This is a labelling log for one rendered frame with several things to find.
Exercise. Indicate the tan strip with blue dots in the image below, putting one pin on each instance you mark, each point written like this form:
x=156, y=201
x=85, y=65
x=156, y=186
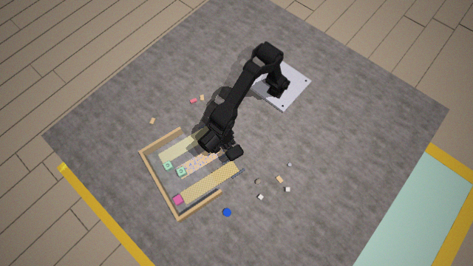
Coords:
x=209, y=157

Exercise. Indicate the pale yellow flat strip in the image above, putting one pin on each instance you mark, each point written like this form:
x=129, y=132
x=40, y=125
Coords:
x=193, y=138

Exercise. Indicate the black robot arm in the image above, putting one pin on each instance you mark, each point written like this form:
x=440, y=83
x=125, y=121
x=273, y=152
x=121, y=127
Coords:
x=225, y=114

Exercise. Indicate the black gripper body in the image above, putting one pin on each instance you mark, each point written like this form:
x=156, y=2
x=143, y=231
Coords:
x=232, y=152

